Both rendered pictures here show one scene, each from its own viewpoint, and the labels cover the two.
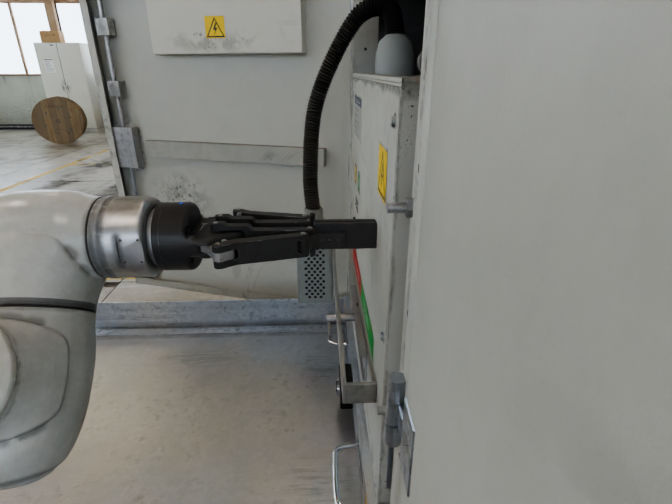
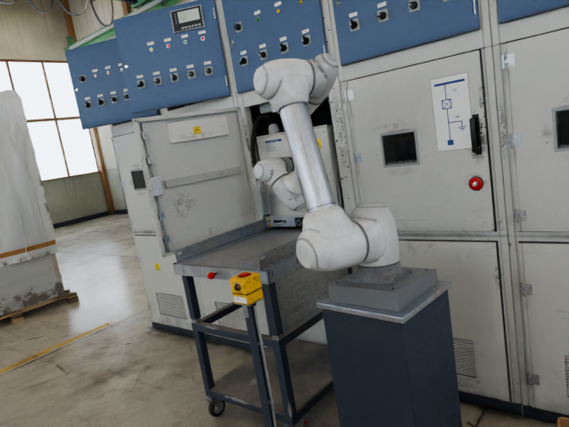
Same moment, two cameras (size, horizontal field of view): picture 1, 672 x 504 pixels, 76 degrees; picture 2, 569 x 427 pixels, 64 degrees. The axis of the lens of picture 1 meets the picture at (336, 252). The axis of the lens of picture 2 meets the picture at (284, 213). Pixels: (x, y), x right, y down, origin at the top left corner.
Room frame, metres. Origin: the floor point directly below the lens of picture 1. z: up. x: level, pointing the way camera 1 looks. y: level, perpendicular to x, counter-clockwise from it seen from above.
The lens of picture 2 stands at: (-1.04, 1.86, 1.36)
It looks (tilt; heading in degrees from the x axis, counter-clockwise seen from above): 9 degrees down; 313
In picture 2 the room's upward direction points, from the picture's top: 9 degrees counter-clockwise
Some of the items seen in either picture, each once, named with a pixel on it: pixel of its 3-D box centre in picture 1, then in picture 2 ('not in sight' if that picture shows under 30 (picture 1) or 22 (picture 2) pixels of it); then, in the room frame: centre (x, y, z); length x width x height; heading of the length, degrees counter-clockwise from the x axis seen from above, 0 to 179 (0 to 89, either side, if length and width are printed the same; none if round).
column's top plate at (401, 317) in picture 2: not in sight; (383, 294); (-0.18, 0.47, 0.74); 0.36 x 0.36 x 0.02; 88
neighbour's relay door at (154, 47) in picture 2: not in sight; (170, 57); (1.23, 0.16, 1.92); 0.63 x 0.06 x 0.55; 31
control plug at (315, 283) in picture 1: (316, 260); (262, 199); (0.80, 0.04, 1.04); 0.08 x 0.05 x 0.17; 92
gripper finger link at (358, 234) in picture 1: (345, 235); not in sight; (0.45, -0.01, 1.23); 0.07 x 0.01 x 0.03; 92
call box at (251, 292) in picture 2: not in sight; (246, 288); (0.18, 0.81, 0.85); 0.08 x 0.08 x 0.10; 2
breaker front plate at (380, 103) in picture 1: (360, 251); (295, 175); (0.59, -0.04, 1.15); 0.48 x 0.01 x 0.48; 2
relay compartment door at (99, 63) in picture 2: not in sight; (110, 82); (1.95, 0.16, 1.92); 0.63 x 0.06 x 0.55; 26
